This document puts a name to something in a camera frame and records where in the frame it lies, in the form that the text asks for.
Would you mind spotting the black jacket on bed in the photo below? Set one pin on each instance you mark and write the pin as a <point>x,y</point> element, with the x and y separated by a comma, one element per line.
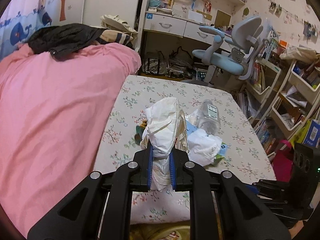
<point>62,41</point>

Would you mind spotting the green plush toy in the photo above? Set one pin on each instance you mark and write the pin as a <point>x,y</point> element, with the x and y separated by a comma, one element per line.
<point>139,133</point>

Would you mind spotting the striped beige pillow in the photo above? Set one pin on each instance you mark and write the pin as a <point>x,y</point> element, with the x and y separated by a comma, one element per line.
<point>113,36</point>

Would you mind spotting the white bookshelf cart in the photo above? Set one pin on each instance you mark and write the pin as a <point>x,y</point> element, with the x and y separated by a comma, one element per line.
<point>282,94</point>

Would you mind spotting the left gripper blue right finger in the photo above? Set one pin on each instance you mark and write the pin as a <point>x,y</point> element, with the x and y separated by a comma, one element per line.
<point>172,171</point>

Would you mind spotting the floral white tablecloth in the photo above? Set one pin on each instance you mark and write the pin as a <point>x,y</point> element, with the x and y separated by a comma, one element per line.
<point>245,156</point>

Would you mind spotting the pink bed blanket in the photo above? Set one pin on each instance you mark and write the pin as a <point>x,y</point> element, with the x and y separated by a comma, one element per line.
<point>53,114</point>

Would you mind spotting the white paper bag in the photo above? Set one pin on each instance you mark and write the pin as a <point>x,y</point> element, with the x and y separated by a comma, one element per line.
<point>166,130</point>

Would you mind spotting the beige tote bag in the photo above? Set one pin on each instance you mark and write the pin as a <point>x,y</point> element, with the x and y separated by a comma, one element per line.
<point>116,23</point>

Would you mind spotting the yellow trash bin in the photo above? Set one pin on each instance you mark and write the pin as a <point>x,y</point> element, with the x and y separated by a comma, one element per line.
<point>149,232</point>

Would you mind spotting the blue snack bag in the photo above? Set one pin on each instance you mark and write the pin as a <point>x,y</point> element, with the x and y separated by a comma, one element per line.
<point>312,136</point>

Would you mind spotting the white desk with drawers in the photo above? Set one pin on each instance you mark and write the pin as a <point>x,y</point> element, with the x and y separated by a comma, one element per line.
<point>169,25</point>

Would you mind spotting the white tissue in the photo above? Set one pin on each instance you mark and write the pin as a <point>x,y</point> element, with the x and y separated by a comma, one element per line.
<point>203,147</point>

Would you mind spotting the blue milk carton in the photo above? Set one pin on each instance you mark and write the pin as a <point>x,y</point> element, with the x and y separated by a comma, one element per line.
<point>224,147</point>

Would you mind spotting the clear plastic bottle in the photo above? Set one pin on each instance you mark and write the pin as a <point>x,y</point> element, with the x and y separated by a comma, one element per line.
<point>208,117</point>

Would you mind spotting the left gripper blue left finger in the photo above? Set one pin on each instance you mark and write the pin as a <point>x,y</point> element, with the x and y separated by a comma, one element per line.
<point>150,164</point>

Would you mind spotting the blue grey desk chair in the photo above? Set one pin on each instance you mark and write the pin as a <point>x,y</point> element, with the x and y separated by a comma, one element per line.
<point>235,54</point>

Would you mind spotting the magenta bag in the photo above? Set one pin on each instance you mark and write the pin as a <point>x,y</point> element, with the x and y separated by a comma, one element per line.
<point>283,161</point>

